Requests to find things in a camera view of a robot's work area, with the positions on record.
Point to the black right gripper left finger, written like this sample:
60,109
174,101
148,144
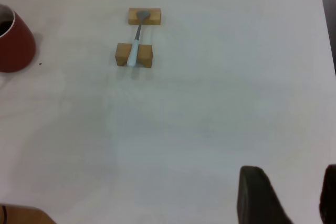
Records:
257,200

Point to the arched wooden block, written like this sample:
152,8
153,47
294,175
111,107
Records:
121,53

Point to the flat wooden block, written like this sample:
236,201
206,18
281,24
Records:
155,16

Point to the brown wooden board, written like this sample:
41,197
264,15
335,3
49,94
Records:
26,216

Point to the red ceramic cup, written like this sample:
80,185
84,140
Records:
15,48

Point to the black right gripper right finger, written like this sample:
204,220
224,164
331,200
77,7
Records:
330,195

